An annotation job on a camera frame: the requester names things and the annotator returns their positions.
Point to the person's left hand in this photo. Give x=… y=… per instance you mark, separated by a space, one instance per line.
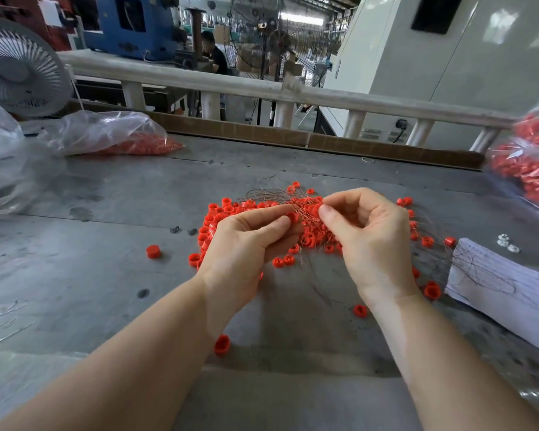
x=238 y=260

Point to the person's right hand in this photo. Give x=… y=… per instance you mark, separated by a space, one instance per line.
x=373 y=247

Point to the pile of red plastic rings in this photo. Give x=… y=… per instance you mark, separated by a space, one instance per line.
x=310 y=224

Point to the person's left forearm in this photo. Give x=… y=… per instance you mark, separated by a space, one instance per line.
x=112 y=372

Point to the person's right forearm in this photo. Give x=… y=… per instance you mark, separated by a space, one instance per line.
x=463 y=363

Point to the small clear plastic piece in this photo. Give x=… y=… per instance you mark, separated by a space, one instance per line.
x=514 y=248
x=503 y=239

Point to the brown wooden board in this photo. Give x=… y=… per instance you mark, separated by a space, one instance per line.
x=259 y=131

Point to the white paper sheet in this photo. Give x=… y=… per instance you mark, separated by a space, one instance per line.
x=505 y=296

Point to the large clear bag red pieces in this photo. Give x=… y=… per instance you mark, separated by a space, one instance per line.
x=528 y=159

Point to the white metal railing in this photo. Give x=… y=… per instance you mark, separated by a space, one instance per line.
x=214 y=79

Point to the clear bag with red pieces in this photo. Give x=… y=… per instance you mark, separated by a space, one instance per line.
x=106 y=133

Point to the large grey machine cabinet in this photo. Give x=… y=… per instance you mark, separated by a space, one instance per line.
x=494 y=58

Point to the blue industrial machine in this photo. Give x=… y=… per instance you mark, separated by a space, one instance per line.
x=146 y=31

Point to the crumpled clear plastic bag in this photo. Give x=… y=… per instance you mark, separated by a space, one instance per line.
x=0 y=164

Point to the white desk fan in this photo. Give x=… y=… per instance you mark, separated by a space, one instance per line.
x=20 y=69

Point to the red industrial machine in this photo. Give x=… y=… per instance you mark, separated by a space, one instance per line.
x=20 y=13

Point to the black pedestal fan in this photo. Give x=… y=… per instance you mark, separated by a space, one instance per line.
x=278 y=42

